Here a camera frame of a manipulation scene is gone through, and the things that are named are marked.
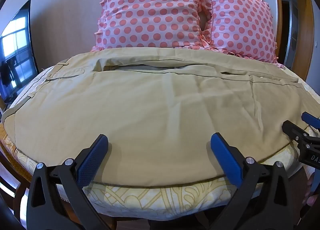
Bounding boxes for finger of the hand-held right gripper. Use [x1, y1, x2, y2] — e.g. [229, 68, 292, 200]
[301, 111, 320, 130]
[282, 119, 320, 146]

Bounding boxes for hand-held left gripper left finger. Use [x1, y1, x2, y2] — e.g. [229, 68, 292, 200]
[27, 134, 111, 230]

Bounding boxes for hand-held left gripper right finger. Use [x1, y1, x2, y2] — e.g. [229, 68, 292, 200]
[207, 132, 293, 230]

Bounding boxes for khaki pants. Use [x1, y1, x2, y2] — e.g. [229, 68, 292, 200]
[2, 47, 312, 188]

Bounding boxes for person's right hand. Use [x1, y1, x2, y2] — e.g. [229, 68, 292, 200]
[302, 173, 320, 207]

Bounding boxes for yellow patterned bed sheet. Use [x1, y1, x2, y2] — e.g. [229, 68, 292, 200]
[0, 65, 320, 222]

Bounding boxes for pink polka dot pillow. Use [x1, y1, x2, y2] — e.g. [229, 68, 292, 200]
[200, 0, 280, 63]
[91, 0, 213, 52]

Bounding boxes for black flat screen television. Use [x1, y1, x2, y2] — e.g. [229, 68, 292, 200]
[0, 0, 40, 103]

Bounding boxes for wooden bed frame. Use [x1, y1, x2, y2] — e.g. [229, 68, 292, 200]
[0, 142, 34, 223]

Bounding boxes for wooden door frame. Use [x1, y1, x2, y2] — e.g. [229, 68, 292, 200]
[239, 0, 314, 70]

